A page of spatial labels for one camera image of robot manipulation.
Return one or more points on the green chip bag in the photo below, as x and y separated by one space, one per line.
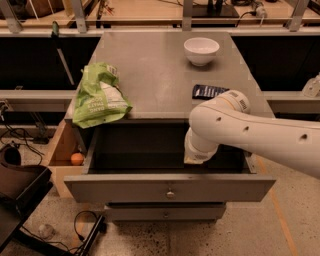
99 99

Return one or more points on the grey drawer cabinet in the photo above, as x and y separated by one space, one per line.
158 79

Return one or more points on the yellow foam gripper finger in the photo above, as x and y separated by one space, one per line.
192 159

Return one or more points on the grey bottom drawer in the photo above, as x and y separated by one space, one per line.
165 212

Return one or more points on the dark blue snack packet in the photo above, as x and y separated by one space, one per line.
207 92

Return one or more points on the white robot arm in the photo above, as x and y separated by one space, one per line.
226 120

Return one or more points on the green handled tool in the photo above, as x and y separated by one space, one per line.
55 37

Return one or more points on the grey top drawer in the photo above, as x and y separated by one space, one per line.
143 163

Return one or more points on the white ceramic bowl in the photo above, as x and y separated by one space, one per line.
200 50

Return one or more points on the orange fruit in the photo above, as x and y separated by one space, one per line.
76 159

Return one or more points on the light wooden box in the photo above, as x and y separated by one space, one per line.
58 157

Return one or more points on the black bin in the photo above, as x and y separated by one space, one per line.
22 187

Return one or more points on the grey drawer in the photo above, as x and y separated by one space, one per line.
143 163
165 212

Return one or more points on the black monitor stand base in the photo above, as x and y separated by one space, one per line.
214 9

